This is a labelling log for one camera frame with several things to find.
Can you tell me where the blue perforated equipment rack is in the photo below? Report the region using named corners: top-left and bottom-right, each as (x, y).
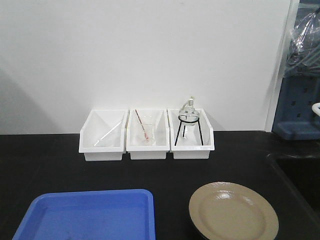
top-left (272, 75), bottom-right (320, 141)

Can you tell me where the clear glass beaker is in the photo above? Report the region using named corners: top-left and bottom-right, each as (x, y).
top-left (140, 116), bottom-right (155, 146)

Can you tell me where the right white storage bin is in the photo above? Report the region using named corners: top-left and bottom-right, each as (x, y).
top-left (167, 108), bottom-right (215, 160)

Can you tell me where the white storage bin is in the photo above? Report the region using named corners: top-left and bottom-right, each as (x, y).
top-left (167, 108), bottom-right (215, 160)
top-left (78, 109), bottom-right (128, 162)
top-left (126, 108), bottom-right (170, 160)

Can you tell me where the left white storage bin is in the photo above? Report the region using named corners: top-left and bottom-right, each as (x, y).
top-left (78, 109), bottom-right (128, 162)

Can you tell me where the middle white storage bin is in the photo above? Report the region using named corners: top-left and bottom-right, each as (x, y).
top-left (126, 108), bottom-right (170, 160)

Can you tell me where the black wire tripod stand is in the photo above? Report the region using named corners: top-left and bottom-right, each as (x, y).
top-left (174, 115), bottom-right (204, 146)

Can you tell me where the clear glass rod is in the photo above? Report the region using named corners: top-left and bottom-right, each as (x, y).
top-left (93, 121), bottom-right (122, 147)

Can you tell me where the blue plastic tray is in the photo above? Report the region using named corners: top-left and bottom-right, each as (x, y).
top-left (13, 189), bottom-right (156, 240)

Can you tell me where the red glass thermometer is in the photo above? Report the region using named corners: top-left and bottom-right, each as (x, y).
top-left (134, 109), bottom-right (150, 141)

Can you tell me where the beige plate with black rim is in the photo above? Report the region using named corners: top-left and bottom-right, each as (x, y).
top-left (188, 181), bottom-right (279, 240)

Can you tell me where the clear plastic bag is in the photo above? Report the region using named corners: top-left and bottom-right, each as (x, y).
top-left (284, 7), bottom-right (320, 77)

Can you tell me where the black lab sink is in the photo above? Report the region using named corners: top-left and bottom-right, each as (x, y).
top-left (266, 154), bottom-right (320, 239)

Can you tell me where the round glass flask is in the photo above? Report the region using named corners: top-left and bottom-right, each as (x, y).
top-left (178, 96), bottom-right (200, 126)

